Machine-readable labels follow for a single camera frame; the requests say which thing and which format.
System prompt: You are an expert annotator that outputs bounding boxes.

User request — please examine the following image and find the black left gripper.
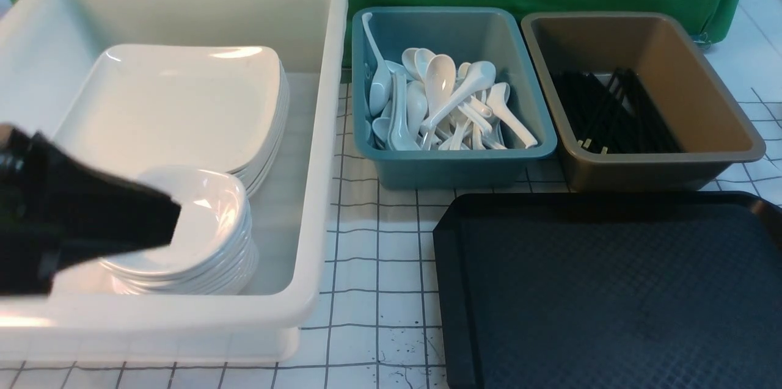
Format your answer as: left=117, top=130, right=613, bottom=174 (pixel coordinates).
left=1, top=123, right=181, bottom=297

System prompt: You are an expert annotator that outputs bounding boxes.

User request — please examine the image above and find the large white square plate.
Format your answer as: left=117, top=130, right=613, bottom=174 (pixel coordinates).
left=53, top=44, right=290, bottom=178

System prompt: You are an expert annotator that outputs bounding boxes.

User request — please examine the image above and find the stack of white bowls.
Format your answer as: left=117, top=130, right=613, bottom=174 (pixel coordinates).
left=100, top=165, right=259, bottom=295

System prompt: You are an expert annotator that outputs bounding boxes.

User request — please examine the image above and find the large white plastic tub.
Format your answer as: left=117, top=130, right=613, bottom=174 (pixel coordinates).
left=2, top=0, right=348, bottom=367

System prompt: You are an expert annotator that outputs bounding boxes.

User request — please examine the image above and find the stack of white plates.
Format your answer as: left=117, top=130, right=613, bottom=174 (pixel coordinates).
left=231, top=63, right=290, bottom=197

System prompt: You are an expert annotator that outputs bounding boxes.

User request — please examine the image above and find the white grid tablecloth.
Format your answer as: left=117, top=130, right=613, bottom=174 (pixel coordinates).
left=2, top=3, right=780, bottom=388

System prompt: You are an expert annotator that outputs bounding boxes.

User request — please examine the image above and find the pile of white spoons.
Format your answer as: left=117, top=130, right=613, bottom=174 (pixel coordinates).
left=360, top=12, right=539, bottom=151

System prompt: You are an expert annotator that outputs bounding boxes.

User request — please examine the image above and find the teal plastic bin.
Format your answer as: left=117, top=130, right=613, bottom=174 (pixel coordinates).
left=351, top=7, right=558, bottom=191

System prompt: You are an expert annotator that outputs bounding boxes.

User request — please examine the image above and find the pile of black chopsticks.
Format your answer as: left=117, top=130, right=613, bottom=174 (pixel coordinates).
left=552, top=67, right=684, bottom=155

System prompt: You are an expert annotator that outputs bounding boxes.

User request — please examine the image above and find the black serving tray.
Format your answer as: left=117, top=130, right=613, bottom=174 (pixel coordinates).
left=433, top=191, right=781, bottom=388

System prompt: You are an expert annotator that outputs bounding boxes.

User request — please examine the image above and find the brown plastic bin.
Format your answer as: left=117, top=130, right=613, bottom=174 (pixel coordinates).
left=521, top=12, right=766, bottom=192

